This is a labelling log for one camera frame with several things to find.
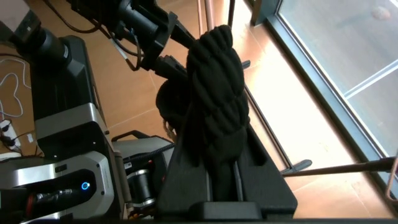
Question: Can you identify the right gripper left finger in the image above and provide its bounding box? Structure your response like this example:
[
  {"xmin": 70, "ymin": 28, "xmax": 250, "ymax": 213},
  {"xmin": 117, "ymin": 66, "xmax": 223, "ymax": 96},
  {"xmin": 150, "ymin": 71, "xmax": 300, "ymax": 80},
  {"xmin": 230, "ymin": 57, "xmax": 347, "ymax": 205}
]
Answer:
[{"xmin": 155, "ymin": 135, "xmax": 216, "ymax": 219}]

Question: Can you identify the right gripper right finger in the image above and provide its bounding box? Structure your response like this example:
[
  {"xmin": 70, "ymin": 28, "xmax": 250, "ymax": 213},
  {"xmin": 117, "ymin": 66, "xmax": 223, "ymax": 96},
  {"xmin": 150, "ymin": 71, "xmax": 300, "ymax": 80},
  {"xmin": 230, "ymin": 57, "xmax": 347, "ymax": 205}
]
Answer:
[{"xmin": 233, "ymin": 124, "xmax": 299, "ymax": 219}]

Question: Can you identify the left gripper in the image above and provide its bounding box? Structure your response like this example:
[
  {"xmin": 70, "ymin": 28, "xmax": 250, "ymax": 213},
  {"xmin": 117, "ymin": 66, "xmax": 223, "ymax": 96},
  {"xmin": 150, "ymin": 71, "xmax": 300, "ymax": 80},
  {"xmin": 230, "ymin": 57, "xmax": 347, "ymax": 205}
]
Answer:
[{"xmin": 118, "ymin": 0, "xmax": 197, "ymax": 78}]

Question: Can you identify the black garment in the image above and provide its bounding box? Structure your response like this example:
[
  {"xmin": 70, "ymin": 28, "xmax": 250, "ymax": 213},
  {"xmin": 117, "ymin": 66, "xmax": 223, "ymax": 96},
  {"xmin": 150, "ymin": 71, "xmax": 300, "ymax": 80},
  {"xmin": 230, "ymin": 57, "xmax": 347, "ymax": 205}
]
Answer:
[{"xmin": 155, "ymin": 24, "xmax": 251, "ymax": 203}]

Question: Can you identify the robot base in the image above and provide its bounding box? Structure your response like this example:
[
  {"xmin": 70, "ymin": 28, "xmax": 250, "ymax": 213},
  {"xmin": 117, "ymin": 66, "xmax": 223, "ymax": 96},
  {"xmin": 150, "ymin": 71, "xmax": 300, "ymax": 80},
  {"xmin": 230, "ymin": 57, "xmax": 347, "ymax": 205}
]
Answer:
[{"xmin": 0, "ymin": 34, "xmax": 175, "ymax": 224}]

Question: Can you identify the window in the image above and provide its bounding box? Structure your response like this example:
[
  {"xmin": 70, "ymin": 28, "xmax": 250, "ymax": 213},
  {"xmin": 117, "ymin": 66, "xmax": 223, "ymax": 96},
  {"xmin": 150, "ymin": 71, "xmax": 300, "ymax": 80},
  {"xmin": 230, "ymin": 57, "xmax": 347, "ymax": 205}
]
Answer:
[{"xmin": 248, "ymin": 0, "xmax": 398, "ymax": 200}]

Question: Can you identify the white power strip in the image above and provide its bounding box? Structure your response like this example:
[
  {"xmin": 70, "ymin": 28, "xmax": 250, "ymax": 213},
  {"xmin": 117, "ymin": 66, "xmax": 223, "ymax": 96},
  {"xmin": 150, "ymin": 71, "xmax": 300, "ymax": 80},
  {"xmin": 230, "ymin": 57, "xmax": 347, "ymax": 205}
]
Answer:
[{"xmin": 0, "ymin": 119, "xmax": 22, "ymax": 154}]

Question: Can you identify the white cable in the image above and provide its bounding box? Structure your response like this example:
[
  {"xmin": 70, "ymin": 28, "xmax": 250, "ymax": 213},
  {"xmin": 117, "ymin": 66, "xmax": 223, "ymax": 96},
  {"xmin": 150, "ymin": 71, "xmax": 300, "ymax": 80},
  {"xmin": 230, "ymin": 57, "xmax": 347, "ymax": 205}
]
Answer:
[{"xmin": 0, "ymin": 57, "xmax": 32, "ymax": 119}]

